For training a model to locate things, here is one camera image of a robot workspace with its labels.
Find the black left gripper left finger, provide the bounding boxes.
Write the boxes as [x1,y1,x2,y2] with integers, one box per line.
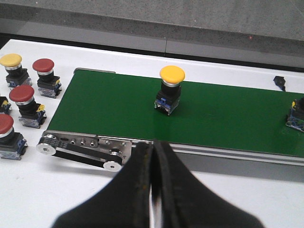
[53,142,153,228]

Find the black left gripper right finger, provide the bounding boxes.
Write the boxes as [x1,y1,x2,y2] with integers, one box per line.
[152,141,263,228]

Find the yellow mushroom push button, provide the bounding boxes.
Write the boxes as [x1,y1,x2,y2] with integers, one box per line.
[154,65,185,116]
[0,53,32,90]

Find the red mushroom push button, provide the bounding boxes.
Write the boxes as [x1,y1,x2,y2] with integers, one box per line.
[9,85,46,129]
[0,114,28,160]
[32,58,61,98]
[285,97,304,132]

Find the conveyor drive end plate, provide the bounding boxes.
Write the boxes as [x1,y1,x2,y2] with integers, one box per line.
[36,130,132,172]

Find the black drive belt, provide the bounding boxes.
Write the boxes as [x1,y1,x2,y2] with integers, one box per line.
[50,142,123,171]

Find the green conveyor belt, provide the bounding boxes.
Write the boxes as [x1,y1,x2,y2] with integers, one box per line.
[48,70,304,157]

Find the small black sensor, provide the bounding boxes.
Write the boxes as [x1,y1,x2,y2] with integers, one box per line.
[273,76,286,92]

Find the left grey stone slab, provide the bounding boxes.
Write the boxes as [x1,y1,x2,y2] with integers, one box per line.
[0,0,199,26]

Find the aluminium conveyor side rail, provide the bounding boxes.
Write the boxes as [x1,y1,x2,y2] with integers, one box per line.
[133,140,304,166]

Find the push button switch block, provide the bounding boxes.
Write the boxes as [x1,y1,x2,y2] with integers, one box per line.
[0,96,11,114]

